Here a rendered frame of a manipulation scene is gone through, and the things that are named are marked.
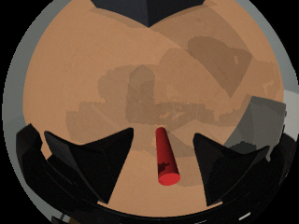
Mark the red peg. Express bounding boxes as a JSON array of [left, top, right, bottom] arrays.
[[156, 127, 180, 186]]

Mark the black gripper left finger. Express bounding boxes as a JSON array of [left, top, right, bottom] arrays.
[[44, 128, 134, 204]]

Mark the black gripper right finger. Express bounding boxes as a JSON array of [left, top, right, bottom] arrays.
[[193, 133, 270, 206]]

